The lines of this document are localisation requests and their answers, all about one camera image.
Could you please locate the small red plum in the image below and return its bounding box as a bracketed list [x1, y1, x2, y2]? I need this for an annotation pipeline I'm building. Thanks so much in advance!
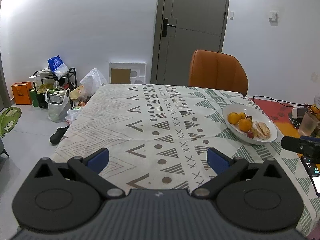
[247, 131, 254, 139]

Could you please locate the white shopping bag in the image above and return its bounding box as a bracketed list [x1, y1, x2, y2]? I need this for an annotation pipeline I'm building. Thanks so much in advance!
[44, 88, 71, 122]

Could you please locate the black cable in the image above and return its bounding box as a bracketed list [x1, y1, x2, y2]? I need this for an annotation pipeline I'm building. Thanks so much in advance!
[242, 94, 307, 108]

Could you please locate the large orange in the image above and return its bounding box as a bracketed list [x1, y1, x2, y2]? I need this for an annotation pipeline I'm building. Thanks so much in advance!
[238, 118, 252, 133]

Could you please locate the black metal rack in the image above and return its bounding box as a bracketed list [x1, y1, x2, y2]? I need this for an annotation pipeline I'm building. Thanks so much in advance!
[29, 68, 78, 109]

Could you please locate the black smartphone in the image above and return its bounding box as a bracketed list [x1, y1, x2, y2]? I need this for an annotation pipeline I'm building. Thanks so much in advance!
[300, 155, 320, 197]

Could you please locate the frosted plastic cup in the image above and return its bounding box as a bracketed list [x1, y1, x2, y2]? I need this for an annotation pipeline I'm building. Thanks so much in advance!
[298, 112, 319, 136]

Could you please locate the grey entrance door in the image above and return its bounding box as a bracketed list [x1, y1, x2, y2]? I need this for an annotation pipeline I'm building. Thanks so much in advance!
[150, 0, 229, 86]

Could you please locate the black slipper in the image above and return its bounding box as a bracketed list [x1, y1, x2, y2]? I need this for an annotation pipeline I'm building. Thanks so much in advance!
[49, 126, 69, 145]

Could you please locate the white enamel plate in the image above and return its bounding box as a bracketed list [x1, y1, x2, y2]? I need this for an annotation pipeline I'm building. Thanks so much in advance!
[222, 104, 278, 145]

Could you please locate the blue white plastic bag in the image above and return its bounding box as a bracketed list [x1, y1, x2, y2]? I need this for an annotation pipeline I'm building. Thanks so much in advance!
[48, 56, 69, 80]

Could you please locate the medium orange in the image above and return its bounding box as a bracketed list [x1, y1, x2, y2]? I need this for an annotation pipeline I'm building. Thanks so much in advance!
[227, 112, 241, 125]

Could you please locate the patterned tablecloth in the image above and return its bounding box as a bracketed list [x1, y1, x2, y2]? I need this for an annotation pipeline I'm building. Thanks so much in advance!
[53, 85, 319, 235]

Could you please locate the white power adapter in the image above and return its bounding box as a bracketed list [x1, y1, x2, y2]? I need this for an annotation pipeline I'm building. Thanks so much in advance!
[291, 106, 309, 119]

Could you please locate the orange leather chair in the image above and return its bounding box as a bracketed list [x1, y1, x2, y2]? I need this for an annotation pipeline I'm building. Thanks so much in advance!
[189, 49, 248, 95]

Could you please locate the peeled pomelo segment back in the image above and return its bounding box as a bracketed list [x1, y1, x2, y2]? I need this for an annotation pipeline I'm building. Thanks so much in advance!
[258, 122, 270, 140]

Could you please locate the orange paper bag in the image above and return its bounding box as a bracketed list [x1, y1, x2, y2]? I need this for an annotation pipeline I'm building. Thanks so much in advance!
[11, 81, 32, 105]

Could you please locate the yellow-green round fruit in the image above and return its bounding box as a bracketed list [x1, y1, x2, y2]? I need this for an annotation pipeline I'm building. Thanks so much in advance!
[251, 127, 258, 137]

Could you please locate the translucent plastic bag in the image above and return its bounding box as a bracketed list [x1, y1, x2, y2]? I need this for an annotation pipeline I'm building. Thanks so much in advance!
[80, 68, 108, 96]

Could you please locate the red cartoon mat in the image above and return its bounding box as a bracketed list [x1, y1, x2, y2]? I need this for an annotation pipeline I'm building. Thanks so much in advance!
[252, 97, 320, 158]

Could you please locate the black door lock handle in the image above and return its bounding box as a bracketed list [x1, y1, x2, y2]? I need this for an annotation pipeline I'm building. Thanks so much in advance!
[161, 18, 176, 37]

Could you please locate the small tangerine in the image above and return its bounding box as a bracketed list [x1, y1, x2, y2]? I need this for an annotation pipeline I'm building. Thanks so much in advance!
[239, 112, 246, 120]

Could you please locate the green leaf rug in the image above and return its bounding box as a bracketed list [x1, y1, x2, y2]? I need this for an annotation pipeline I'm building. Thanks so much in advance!
[0, 107, 22, 138]

